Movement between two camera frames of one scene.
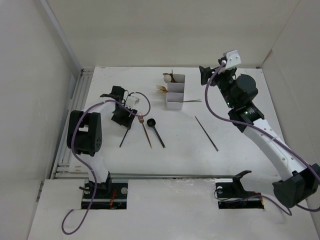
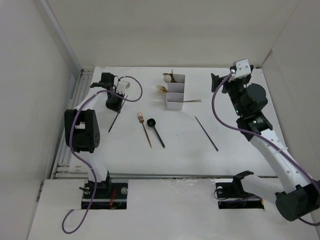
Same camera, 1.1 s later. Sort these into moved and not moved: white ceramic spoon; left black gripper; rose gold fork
Moved: left black gripper
Not moved: rose gold fork; white ceramic spoon
